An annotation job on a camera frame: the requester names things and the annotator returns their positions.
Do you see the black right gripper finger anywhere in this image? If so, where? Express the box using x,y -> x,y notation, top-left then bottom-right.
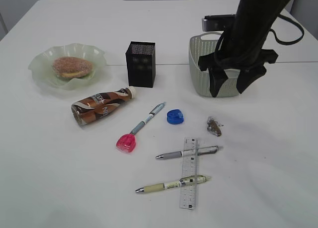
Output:
208,67 -> 228,97
237,66 -> 267,94

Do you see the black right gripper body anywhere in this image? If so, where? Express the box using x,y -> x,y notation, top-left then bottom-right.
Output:
198,29 -> 278,71

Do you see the small torn paper scrap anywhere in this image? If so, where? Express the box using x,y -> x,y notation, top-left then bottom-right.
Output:
207,116 -> 223,137

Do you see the brown coffee bottle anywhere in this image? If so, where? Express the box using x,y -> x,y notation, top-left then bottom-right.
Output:
71,86 -> 137,126

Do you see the round sugared bread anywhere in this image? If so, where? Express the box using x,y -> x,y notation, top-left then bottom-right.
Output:
52,57 -> 93,79

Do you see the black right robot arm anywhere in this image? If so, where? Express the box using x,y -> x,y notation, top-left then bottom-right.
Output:
198,0 -> 304,97

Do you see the pale green woven basket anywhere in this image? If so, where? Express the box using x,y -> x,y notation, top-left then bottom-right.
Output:
188,31 -> 241,98

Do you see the blue pencil sharpener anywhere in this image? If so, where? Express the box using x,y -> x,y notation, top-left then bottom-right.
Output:
166,109 -> 184,125

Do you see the blue grey ballpoint pen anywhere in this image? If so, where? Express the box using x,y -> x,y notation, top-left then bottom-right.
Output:
130,102 -> 166,135

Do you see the black mesh pen holder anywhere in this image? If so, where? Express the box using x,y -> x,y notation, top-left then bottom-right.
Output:
125,41 -> 156,88

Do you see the beige ballpoint pen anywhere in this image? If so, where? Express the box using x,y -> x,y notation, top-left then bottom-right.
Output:
135,175 -> 212,193

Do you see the pink pencil sharpener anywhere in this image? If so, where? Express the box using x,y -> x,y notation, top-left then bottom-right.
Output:
116,134 -> 136,153

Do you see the pale green wavy plate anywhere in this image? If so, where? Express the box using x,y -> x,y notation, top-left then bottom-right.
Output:
28,43 -> 106,90

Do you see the clear plastic ruler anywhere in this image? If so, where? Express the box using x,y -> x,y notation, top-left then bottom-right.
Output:
179,138 -> 198,210

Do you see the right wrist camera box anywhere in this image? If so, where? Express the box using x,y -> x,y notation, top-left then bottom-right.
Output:
202,14 -> 235,32

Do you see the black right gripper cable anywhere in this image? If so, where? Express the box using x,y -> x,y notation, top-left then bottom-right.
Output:
269,13 -> 305,45

